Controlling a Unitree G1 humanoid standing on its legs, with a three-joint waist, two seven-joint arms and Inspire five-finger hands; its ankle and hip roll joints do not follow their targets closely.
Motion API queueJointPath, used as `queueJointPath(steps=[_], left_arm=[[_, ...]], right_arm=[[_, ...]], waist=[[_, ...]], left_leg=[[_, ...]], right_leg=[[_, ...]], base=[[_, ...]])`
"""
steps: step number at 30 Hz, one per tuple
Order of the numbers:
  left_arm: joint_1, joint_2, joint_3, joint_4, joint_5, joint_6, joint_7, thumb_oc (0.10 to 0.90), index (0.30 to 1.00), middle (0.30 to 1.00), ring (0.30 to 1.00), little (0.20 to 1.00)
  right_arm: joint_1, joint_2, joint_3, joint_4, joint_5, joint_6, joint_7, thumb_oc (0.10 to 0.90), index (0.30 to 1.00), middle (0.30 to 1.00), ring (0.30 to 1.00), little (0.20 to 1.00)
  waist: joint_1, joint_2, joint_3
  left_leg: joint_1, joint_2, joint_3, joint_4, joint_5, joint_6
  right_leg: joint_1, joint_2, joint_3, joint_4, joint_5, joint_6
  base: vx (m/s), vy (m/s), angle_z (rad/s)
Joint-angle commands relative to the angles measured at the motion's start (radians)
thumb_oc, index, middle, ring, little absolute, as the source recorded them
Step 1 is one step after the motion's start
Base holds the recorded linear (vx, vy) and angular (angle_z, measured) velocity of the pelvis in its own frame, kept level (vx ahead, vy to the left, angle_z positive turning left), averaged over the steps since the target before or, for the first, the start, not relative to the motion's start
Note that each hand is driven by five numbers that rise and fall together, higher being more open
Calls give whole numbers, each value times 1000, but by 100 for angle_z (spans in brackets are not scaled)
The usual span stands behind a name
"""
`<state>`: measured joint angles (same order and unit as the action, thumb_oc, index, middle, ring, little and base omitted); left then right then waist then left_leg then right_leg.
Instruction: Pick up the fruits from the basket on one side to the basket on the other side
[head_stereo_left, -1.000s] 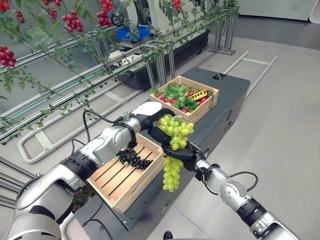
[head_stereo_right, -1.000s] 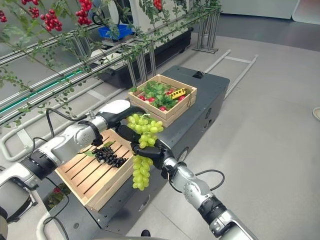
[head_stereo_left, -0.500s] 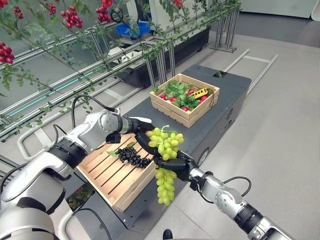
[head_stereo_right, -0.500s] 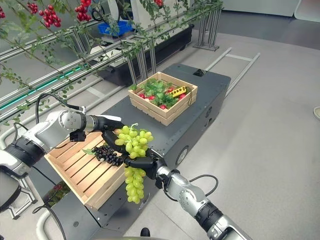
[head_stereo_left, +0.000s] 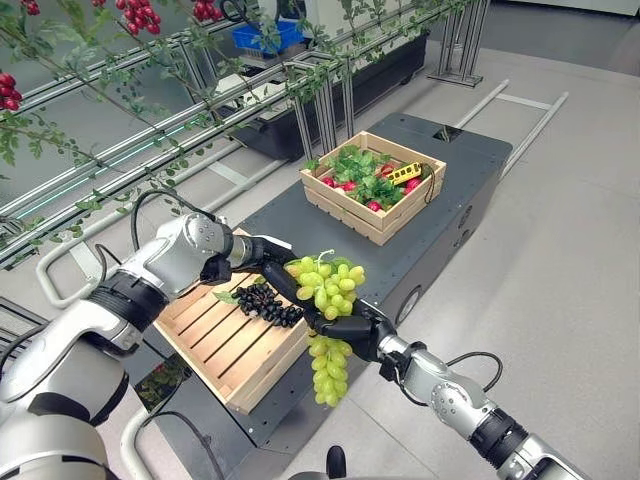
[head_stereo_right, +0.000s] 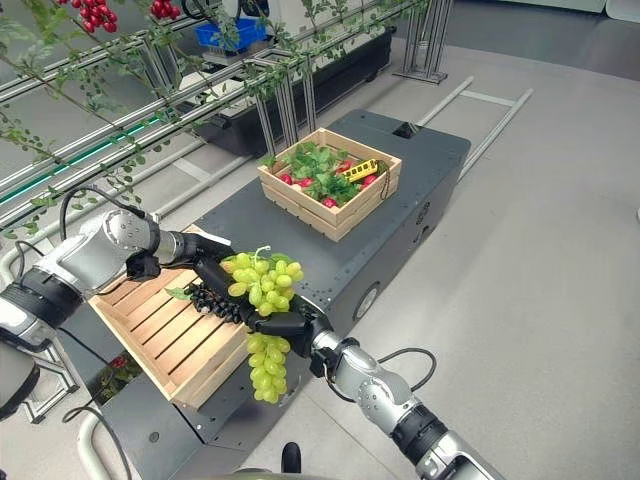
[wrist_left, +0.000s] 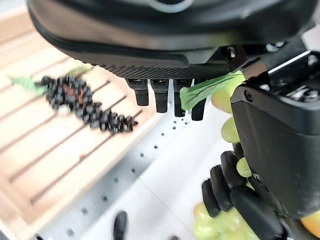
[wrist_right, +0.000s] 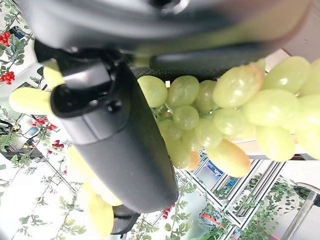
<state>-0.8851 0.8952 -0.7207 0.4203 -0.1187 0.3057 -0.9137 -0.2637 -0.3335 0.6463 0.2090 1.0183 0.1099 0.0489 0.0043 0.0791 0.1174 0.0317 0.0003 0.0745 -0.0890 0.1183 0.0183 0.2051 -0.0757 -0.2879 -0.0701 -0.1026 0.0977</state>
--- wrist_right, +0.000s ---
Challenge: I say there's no green grape bunch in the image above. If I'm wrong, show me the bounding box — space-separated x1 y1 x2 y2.
8 56 320 240

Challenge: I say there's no white window frame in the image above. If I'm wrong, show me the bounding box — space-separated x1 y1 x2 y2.
179 147 285 232

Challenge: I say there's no chrome metal tube frame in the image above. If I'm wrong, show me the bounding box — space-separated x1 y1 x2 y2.
279 181 320 240

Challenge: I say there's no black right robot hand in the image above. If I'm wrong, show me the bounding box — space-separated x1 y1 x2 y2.
14 0 311 215

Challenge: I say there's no green vine with red berries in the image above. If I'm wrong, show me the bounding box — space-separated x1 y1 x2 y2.
0 0 311 240

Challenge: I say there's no red cord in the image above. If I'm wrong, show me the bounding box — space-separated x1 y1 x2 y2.
201 212 238 240

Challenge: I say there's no black rounded object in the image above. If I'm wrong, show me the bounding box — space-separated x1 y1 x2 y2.
109 204 141 236

